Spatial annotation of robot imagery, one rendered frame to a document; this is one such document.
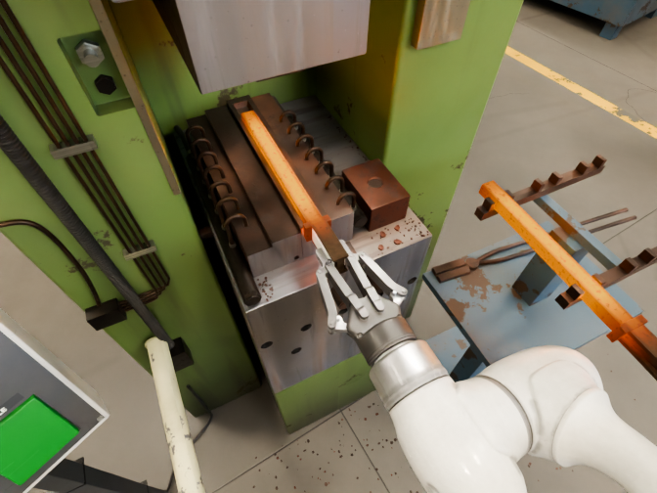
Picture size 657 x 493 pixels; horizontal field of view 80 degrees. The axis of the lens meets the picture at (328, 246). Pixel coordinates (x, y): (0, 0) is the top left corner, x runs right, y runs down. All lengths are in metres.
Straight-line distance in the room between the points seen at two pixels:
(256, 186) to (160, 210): 0.17
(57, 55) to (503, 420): 0.65
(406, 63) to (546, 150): 2.03
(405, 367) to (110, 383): 1.42
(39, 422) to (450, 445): 0.46
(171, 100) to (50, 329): 1.28
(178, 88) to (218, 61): 0.56
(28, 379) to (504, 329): 0.84
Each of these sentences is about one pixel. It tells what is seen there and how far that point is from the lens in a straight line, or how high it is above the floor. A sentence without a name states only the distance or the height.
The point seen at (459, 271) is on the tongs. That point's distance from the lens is 0.99.
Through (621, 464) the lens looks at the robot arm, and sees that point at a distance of 0.55.
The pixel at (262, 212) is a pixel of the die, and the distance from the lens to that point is 0.70.
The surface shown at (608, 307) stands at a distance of 0.73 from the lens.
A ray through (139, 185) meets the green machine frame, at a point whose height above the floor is 1.07.
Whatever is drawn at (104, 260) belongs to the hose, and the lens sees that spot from 0.77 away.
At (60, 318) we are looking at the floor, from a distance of 2.03.
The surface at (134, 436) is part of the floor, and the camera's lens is 1.68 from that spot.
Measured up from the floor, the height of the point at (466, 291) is 0.71.
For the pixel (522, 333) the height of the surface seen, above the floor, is 0.71.
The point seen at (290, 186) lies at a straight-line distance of 0.71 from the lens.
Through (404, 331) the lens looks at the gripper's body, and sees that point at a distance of 0.53.
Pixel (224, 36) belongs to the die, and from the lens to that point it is 0.44.
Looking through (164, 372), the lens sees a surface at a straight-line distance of 0.98.
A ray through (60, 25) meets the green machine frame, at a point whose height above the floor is 1.31.
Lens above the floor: 1.50
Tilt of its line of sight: 53 degrees down
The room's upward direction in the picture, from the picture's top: straight up
